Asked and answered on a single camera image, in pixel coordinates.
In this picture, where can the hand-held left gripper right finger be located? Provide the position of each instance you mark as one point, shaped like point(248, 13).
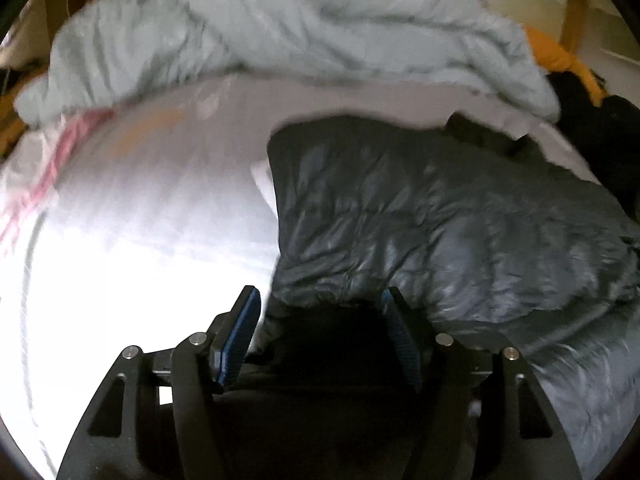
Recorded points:
point(400, 330)

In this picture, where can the light grey duvet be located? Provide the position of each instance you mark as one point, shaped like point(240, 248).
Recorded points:
point(250, 25)

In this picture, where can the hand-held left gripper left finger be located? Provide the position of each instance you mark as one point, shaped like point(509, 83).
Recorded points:
point(240, 335)

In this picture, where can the black puffer jacket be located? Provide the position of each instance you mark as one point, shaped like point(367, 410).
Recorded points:
point(425, 210)

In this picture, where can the white bed sheet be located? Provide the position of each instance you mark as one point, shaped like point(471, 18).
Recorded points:
point(150, 235)

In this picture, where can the orange pillow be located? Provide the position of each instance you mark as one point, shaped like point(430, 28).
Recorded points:
point(550, 50)

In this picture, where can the dark green padded coat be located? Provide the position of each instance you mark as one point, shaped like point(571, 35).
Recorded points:
point(615, 135)

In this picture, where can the pink and white cloth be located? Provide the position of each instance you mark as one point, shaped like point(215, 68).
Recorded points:
point(75, 130)

